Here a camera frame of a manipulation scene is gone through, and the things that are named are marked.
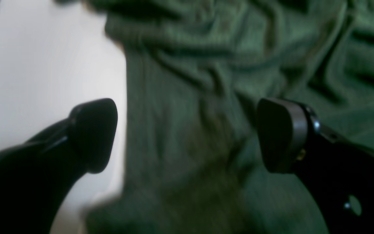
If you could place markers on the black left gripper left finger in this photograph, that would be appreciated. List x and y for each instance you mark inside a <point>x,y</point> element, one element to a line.
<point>37,175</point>

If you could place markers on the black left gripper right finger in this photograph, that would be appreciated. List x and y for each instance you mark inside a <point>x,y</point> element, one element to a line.
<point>338,174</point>

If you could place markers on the dark green t-shirt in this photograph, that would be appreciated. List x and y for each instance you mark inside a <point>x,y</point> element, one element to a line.
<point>195,72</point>

